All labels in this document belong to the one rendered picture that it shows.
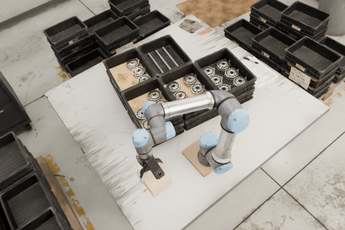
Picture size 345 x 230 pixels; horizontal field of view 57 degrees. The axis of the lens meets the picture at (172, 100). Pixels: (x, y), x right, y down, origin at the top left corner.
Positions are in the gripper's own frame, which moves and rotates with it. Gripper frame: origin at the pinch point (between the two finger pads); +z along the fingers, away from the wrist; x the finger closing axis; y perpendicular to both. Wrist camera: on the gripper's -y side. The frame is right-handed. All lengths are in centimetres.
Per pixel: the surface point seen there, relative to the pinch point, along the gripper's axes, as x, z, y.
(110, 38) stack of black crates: -66, 61, 191
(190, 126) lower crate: -49, 37, 33
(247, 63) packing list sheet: -127, 40, 54
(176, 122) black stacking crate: -39, 26, 35
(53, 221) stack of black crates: 62, 61, 47
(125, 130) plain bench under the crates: -12, 40, 64
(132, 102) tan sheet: -26, 27, 72
